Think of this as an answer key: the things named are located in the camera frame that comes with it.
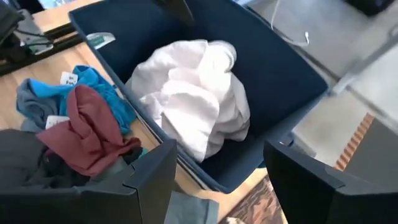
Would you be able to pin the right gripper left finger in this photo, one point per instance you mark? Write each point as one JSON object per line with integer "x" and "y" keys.
{"x": 149, "y": 193}

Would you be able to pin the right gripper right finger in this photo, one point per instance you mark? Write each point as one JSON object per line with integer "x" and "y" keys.
{"x": 304, "y": 193}

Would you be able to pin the smooth white T-shirt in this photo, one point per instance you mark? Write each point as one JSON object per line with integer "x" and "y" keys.
{"x": 189, "y": 124}

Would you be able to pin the maroon shirt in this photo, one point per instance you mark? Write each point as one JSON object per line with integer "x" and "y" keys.
{"x": 90, "y": 137}

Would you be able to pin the bright blue garment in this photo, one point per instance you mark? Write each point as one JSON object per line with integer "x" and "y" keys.
{"x": 93, "y": 84}

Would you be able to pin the dark grey jacket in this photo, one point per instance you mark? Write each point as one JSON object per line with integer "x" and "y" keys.
{"x": 25, "y": 155}

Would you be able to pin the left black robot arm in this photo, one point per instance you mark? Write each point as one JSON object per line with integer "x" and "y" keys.
{"x": 9, "y": 25}

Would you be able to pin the black mat with orange stripes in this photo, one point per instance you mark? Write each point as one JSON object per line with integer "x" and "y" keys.
{"x": 373, "y": 149}

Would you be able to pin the navy white striped fabric basket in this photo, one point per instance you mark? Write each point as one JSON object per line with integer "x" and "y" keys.
{"x": 280, "y": 77}

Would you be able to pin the white paper tag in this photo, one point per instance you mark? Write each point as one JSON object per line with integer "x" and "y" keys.
{"x": 56, "y": 120}
{"x": 69, "y": 77}

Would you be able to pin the grey desk leg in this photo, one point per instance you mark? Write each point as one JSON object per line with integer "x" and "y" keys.
{"x": 363, "y": 62}

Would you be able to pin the slate blue garment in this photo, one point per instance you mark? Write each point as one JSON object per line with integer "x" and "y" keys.
{"x": 34, "y": 102}

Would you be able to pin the white green basket label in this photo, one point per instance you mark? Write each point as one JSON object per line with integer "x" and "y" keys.
{"x": 99, "y": 40}

